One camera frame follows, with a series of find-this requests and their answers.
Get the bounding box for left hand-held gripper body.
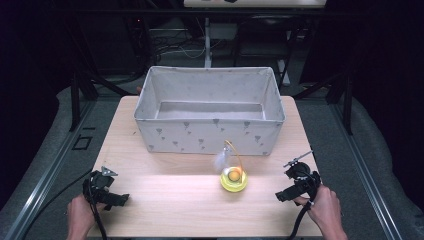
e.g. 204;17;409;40
82;165;119;204

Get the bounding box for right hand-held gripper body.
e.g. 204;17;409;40
283;150;323;201

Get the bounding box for yellow feather cat toy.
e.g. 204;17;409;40
214;139;249;194

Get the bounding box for grey printed fabric storage box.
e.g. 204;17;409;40
133;65;287;157

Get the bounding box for person's left hand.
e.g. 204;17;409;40
66;195;108;236

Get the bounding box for person's right hand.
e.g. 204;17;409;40
293;185;345;235

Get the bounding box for grey padded cover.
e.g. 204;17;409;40
349;96;424;240

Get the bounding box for white desk leg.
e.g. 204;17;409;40
203;16;213;69

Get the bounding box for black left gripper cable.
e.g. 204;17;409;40
87;179;108;240

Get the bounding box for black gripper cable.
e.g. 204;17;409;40
87;179;108;240
287;199;315;240

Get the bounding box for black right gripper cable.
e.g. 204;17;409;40
287;199;315;240

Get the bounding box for long black floor cable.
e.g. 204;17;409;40
20;169;94;240

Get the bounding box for aluminium floor rail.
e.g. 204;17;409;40
329;103;404;240
3;99;98;240

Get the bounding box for black metal frame post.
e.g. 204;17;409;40
69;71;82;133
344;74;354;136

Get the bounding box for white floor cables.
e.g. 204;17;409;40
155;39;224;60

